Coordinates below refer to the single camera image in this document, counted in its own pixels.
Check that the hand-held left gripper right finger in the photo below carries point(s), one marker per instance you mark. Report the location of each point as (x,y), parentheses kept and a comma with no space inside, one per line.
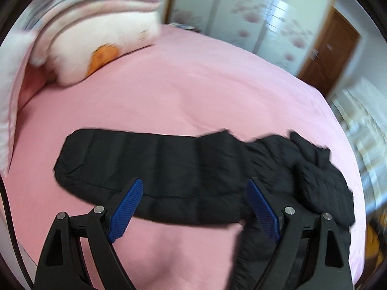
(263,208)

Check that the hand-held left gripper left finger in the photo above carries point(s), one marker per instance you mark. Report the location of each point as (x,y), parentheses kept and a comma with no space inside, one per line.
(127,208)

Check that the black puffer jacket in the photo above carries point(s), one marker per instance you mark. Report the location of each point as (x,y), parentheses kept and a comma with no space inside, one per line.
(181,172)

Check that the pink bed sheet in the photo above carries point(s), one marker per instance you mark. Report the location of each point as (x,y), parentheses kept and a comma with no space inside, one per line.
(181,96)

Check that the lace covered furniture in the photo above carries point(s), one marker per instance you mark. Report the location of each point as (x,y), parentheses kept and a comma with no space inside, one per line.
(365,133)

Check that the pink white bedding cloth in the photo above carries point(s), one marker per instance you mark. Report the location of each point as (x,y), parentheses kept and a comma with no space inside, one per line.
(12,102)

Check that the brown wooden door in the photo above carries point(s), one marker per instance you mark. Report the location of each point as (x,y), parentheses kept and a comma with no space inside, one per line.
(329,51)

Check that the folded striped white quilt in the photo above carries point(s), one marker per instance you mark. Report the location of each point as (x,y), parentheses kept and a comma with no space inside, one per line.
(90,36)

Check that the small dark box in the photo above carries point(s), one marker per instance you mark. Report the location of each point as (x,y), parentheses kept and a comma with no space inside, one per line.
(183,26)

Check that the floral sliding door wardrobe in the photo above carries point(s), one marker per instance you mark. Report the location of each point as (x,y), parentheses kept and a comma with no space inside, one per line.
(242,9)

